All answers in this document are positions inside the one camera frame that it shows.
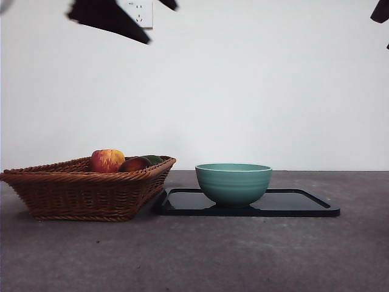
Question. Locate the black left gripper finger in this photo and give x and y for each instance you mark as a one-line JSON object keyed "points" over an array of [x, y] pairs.
{"points": [[170, 4], [103, 15]]}

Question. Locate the teal ribbed bowl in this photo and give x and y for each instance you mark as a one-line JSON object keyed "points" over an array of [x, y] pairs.
{"points": [[234, 185]]}

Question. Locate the brown wicker basket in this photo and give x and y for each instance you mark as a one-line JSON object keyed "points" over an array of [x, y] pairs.
{"points": [[76, 197]]}

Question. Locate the green fruit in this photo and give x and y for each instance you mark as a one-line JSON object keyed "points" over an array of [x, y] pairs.
{"points": [[155, 159]]}

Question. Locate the black rectangular tray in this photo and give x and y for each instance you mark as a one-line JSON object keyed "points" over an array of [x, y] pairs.
{"points": [[304, 203]]}

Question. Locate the white wall socket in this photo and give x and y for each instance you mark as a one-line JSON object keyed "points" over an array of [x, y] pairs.
{"points": [[144, 12]]}

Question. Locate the dark red round fruit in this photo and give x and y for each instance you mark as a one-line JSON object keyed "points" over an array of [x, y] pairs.
{"points": [[133, 165]]}

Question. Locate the red yellow apple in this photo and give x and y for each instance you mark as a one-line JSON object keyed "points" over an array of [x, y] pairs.
{"points": [[106, 161]]}

